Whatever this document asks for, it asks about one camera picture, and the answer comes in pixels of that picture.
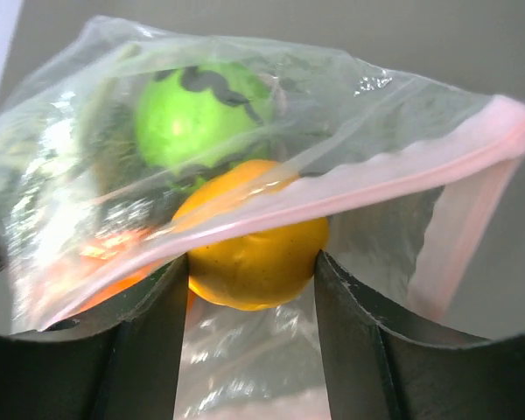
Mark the netted green fake melon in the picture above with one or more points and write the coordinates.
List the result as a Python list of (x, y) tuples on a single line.
[(71, 170)]

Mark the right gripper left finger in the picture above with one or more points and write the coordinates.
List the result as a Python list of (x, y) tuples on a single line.
[(118, 360)]

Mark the yellow fake orange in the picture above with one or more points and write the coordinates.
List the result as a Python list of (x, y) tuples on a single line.
[(258, 271)]

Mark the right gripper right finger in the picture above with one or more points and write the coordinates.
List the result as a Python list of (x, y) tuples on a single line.
[(382, 361)]

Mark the green fake watermelon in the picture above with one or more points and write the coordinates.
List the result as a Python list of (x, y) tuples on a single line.
[(193, 121)]

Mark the clear zip top bag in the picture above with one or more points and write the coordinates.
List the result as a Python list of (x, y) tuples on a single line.
[(408, 172)]

